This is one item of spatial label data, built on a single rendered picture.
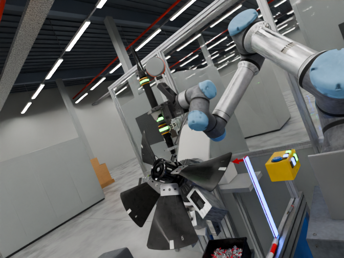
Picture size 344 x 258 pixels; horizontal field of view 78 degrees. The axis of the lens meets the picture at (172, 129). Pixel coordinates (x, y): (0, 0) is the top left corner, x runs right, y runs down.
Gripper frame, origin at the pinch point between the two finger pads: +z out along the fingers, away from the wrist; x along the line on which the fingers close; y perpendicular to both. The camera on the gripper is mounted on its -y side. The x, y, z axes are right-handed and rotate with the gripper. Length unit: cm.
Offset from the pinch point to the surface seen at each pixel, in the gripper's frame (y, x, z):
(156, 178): 31.7, -8.3, 6.6
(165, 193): 39.6, -8.5, 4.0
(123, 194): 37, -12, 36
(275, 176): 49, 21, -37
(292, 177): 50, 21, -44
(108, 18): -388, 414, 462
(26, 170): -10, 56, 555
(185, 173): 32.4, -5.3, -10.0
